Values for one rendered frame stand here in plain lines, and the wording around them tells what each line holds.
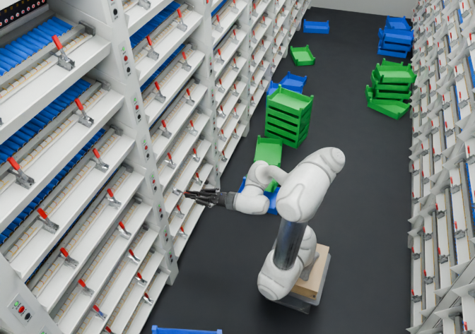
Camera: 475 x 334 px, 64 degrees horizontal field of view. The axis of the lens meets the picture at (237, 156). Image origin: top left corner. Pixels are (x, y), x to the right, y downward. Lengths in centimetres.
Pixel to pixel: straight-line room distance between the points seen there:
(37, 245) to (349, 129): 267
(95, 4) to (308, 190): 86
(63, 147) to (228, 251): 148
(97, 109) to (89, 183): 25
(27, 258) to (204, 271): 133
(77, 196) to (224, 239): 135
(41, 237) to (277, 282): 98
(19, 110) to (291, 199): 81
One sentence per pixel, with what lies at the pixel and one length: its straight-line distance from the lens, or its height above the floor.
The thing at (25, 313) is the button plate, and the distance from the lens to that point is 129.
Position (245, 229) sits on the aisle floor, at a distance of 253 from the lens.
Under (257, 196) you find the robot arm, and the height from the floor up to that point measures 65.
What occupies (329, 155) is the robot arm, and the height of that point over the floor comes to 114.
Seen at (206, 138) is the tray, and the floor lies 55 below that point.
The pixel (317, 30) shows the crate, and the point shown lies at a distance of 488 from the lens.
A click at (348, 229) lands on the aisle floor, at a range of 263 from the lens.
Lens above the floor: 205
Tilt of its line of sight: 43 degrees down
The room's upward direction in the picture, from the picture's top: straight up
